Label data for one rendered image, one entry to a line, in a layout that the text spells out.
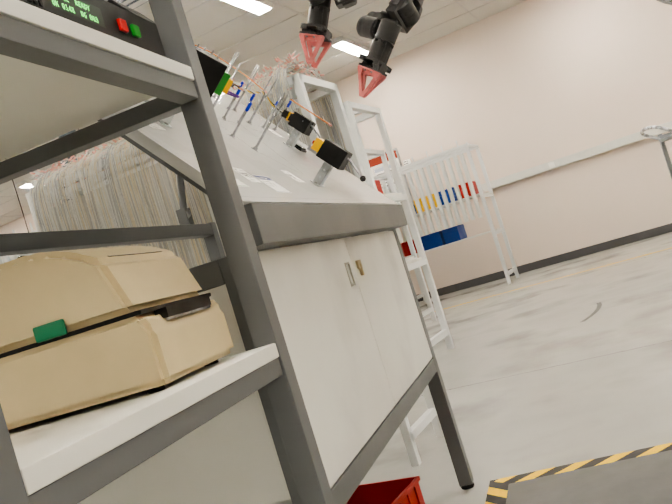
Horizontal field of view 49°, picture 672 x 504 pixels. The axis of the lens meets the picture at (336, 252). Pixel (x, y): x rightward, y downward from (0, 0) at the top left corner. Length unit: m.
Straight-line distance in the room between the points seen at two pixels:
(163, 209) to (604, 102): 7.63
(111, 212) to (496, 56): 7.67
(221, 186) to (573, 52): 9.11
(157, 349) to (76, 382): 0.10
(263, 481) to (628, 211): 8.90
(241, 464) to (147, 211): 1.95
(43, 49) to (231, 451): 0.67
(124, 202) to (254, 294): 2.06
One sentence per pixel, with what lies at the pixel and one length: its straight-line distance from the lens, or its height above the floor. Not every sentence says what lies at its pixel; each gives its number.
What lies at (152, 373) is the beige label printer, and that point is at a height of 0.68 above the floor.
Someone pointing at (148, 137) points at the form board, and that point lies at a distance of 1.20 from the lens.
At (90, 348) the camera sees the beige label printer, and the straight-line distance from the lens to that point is 0.87.
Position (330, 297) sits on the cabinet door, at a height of 0.68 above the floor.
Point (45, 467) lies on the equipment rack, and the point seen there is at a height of 0.65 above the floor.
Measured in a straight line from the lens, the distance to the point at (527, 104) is 10.02.
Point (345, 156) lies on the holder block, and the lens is 1.65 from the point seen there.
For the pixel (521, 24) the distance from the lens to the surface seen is 10.18.
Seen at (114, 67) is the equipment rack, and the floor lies 1.02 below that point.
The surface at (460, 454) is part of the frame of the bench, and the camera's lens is 2.31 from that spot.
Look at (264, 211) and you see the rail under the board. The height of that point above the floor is 0.85.
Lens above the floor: 0.73
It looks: 2 degrees up
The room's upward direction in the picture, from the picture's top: 17 degrees counter-clockwise
